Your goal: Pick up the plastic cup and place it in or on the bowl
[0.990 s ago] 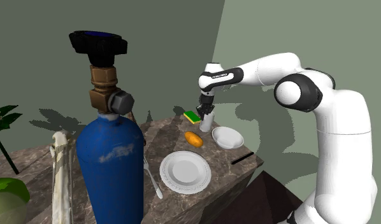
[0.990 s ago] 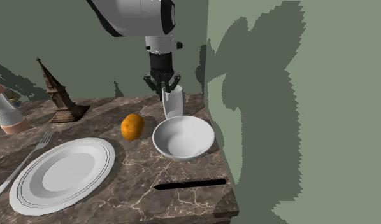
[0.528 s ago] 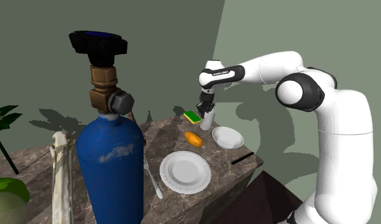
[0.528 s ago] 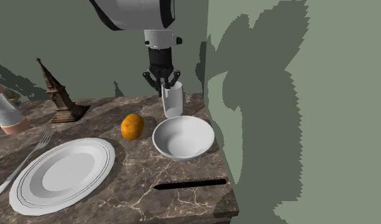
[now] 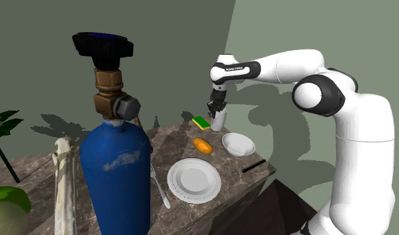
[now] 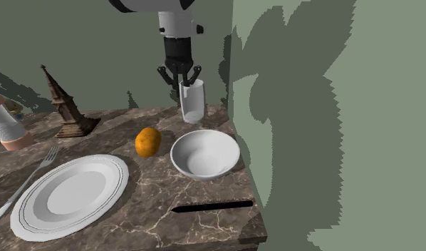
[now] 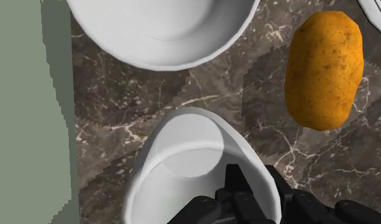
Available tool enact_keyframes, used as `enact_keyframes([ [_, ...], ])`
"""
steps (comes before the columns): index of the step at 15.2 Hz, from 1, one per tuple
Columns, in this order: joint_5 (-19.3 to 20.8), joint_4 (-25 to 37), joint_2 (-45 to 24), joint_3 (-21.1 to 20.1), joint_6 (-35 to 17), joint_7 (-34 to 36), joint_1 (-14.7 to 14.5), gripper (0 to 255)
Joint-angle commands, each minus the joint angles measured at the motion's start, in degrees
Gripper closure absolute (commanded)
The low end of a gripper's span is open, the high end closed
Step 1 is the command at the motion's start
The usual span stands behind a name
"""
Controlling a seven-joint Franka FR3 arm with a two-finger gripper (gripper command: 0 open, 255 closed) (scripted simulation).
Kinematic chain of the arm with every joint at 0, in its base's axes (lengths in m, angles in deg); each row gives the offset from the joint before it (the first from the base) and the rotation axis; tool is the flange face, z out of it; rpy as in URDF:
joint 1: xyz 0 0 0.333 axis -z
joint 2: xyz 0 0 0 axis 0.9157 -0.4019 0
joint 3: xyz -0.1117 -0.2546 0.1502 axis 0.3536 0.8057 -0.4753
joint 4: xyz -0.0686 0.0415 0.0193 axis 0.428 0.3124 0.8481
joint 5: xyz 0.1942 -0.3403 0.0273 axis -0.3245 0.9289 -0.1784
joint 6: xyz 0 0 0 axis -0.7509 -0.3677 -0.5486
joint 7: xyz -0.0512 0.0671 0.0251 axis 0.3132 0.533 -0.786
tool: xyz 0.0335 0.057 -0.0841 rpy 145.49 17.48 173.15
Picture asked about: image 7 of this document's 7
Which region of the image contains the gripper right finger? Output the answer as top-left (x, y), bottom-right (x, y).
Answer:
top-left (264, 165), bottom-right (381, 224)

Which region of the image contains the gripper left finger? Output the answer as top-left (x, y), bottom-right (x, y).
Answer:
top-left (167, 164), bottom-right (277, 224)

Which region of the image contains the small white cup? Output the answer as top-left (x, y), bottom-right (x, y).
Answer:
top-left (122, 106), bottom-right (283, 224)

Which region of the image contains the brown potato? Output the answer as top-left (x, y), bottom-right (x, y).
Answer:
top-left (284, 11), bottom-right (364, 132)

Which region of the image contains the large white bowl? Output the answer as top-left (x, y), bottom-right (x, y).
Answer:
top-left (65, 0), bottom-right (261, 72)

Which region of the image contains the white plate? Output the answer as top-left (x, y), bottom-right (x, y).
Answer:
top-left (357, 0), bottom-right (381, 41)

